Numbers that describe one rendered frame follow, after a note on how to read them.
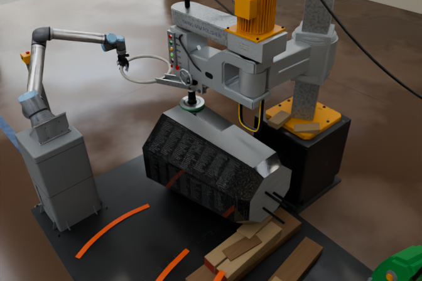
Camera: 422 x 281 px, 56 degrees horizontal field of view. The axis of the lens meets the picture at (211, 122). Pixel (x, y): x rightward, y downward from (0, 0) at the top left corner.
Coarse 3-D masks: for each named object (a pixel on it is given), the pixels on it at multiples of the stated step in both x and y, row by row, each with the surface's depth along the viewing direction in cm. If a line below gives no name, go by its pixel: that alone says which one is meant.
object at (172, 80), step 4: (168, 76) 363; (172, 76) 359; (176, 76) 354; (156, 80) 360; (160, 80) 356; (164, 80) 351; (168, 80) 346; (172, 80) 358; (176, 80) 356; (180, 80) 352; (184, 80) 348; (164, 84) 354; (168, 84) 348; (172, 84) 344; (176, 84) 339; (180, 84) 334; (188, 84) 326; (184, 88) 333; (188, 88) 328; (192, 88) 324; (196, 88) 320; (204, 88) 312; (200, 92) 313; (204, 92) 314
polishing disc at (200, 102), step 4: (196, 96) 351; (180, 100) 346; (184, 100) 346; (200, 100) 345; (180, 104) 341; (184, 104) 341; (188, 104) 341; (196, 104) 340; (200, 104) 340; (184, 108) 338; (188, 108) 336; (192, 108) 336; (196, 108) 336
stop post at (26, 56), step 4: (24, 52) 380; (24, 56) 373; (28, 56) 375; (24, 60) 374; (28, 60) 376; (28, 64) 380; (28, 68) 384; (44, 92) 403; (44, 96) 405; (44, 100) 407; (48, 104) 412; (48, 108) 414
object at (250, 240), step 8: (272, 216) 323; (256, 224) 317; (264, 224) 317; (240, 232) 311; (248, 232) 311; (256, 232) 311; (240, 240) 305; (248, 240) 305; (256, 240) 305; (232, 248) 299; (240, 248) 299; (248, 248) 299; (232, 256) 294
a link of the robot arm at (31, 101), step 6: (24, 96) 298; (30, 96) 298; (36, 96) 302; (24, 102) 298; (30, 102) 298; (36, 102) 300; (42, 102) 304; (24, 108) 299; (30, 108) 298; (36, 108) 298; (42, 108) 301; (30, 114) 298
